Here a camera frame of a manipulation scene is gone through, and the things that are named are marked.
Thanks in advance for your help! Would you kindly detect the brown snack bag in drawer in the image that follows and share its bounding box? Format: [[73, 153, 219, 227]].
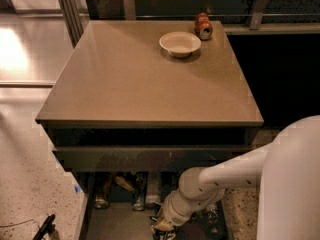
[[114, 175, 135, 192]]

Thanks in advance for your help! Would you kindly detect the closed dark top drawer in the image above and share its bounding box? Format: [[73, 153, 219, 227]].
[[53, 145, 251, 172]]

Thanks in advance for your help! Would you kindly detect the brown bottle in drawer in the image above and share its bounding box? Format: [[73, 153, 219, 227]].
[[94, 173, 112, 209]]

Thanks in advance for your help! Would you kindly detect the blue tape piece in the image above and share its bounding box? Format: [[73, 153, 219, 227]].
[[73, 184, 82, 193]]

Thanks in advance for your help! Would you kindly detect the dark can in drawer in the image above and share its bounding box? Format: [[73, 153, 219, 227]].
[[132, 173, 146, 211]]

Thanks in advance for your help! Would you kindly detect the grey drawer cabinet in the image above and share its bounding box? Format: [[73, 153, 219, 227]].
[[34, 19, 264, 240]]

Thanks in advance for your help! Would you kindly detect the blue chip bag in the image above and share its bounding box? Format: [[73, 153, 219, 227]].
[[150, 215, 178, 240]]

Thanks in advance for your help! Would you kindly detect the clear plastic bottle in drawer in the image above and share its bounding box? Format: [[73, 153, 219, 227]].
[[205, 203, 219, 236]]

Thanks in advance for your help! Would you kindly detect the open middle drawer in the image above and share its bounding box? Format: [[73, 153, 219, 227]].
[[79, 187, 230, 240]]

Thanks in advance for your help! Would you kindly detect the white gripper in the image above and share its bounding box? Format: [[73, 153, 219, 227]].
[[153, 190, 217, 232]]

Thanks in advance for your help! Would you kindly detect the black tool on floor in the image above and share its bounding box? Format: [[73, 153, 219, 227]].
[[32, 214, 56, 240]]

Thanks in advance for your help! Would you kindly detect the white bowl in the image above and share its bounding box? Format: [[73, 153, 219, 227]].
[[159, 32, 201, 58]]

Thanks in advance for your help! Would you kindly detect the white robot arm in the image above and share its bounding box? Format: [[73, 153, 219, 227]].
[[154, 115, 320, 240]]

